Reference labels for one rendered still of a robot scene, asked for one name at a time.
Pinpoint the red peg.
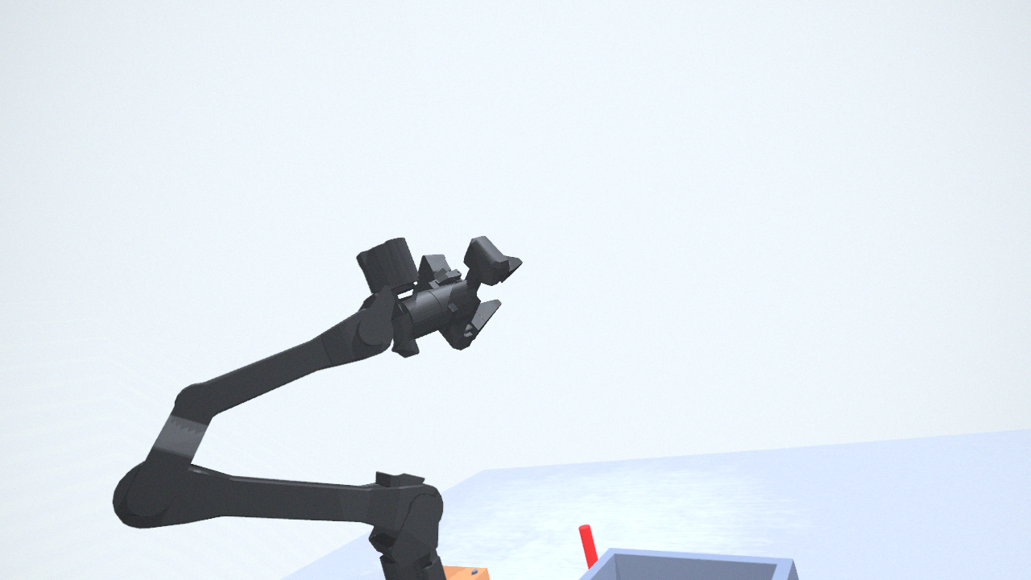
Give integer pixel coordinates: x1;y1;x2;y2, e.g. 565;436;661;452
579;524;598;569

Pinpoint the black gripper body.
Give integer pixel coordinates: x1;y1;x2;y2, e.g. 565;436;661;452
425;236;509;350

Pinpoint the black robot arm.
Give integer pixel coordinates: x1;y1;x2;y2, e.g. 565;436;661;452
113;238;462;580

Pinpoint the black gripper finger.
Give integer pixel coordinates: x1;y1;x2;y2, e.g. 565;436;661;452
500;255;523;283
471;299;502;340

